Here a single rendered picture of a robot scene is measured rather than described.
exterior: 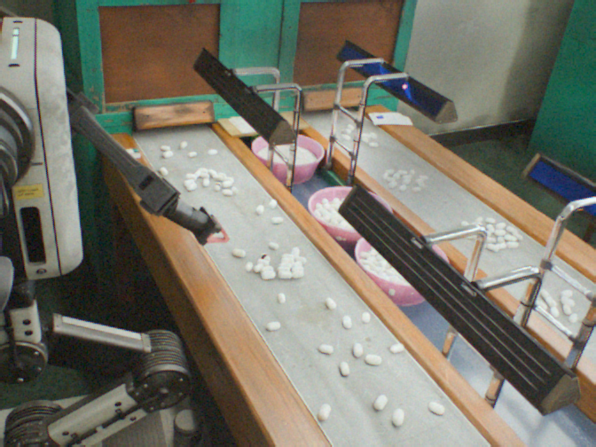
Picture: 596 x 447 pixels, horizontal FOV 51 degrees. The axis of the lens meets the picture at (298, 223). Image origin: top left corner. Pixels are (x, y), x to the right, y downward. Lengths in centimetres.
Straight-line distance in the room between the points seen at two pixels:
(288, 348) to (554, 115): 324
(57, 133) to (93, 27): 134
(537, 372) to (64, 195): 76
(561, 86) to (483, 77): 49
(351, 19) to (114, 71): 95
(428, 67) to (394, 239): 288
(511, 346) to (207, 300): 77
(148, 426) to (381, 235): 77
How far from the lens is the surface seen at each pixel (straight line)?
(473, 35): 424
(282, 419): 130
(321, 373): 143
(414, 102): 205
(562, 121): 439
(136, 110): 233
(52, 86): 91
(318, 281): 168
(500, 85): 460
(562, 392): 104
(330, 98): 263
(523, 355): 107
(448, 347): 150
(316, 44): 258
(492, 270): 189
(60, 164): 94
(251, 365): 140
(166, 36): 232
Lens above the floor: 176
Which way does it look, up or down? 32 degrees down
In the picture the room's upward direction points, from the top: 7 degrees clockwise
